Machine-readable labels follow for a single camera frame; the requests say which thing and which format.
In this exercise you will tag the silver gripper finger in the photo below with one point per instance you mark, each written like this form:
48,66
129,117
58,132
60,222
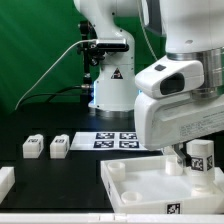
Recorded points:
176,150

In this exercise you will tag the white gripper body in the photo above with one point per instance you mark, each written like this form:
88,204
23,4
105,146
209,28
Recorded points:
172,120

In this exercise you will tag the white square table top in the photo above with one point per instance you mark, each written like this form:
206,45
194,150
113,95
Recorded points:
152,185

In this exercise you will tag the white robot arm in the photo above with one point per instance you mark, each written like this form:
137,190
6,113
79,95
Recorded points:
194,30

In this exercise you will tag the white sheet with markers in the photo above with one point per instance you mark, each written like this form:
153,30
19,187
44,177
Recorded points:
106,141

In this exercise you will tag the white left obstacle block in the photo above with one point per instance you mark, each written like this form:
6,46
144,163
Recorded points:
7,180

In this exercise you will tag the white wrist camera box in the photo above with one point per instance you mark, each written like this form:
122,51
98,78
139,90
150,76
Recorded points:
169,77

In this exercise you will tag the black camera stand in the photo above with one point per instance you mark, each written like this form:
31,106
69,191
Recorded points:
87,32

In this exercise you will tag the silver camera on stand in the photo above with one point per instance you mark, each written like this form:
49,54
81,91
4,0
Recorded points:
112,45

